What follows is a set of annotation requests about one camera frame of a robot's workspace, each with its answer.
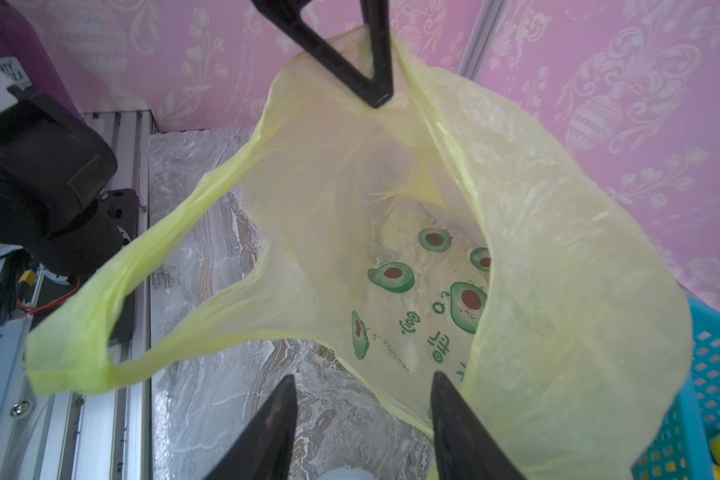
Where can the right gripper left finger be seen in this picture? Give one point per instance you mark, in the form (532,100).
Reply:
(263,451)

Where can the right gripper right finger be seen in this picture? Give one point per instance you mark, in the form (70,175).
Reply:
(463,447)

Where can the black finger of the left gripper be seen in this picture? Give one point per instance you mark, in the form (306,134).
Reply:
(374,90)

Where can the yellow plastic bag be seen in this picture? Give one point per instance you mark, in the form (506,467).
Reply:
(449,231)

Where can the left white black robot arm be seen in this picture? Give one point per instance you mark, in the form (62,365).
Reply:
(53,167)

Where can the white lid yellow can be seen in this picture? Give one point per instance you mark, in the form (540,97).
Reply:
(346,474)

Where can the teal plastic basket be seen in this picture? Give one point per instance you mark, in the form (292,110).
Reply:
(681,448)

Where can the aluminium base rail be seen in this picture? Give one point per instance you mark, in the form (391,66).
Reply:
(69,350)

